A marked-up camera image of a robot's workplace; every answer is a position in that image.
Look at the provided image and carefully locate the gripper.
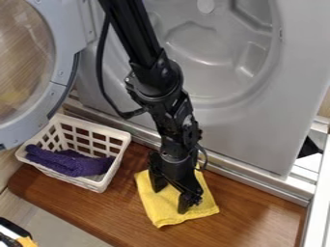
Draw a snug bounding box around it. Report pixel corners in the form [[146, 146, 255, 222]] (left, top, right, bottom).
[[147, 149, 206, 215]]

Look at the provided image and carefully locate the white plastic basket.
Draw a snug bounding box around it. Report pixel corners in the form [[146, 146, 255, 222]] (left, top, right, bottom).
[[14, 113, 133, 194]]

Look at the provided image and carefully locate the yellow cloth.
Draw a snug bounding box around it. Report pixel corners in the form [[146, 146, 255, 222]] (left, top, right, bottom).
[[132, 166, 222, 230]]

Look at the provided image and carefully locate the washing machine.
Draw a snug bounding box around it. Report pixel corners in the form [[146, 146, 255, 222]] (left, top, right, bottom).
[[0, 0, 330, 181]]

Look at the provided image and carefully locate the purple cloth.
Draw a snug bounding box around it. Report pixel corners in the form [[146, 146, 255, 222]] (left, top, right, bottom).
[[23, 143, 118, 178]]

